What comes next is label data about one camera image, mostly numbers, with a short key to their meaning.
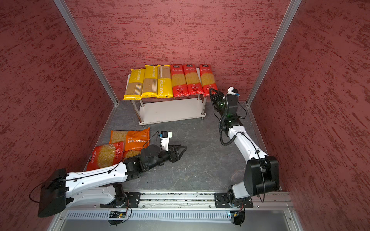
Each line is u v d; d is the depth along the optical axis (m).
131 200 0.74
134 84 0.79
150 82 0.80
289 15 0.74
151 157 0.53
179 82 0.81
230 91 0.72
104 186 0.50
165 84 0.80
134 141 0.91
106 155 0.84
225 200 0.74
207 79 0.83
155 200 0.76
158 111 1.06
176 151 0.63
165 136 0.65
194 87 0.77
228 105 0.57
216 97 0.69
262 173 0.42
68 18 0.74
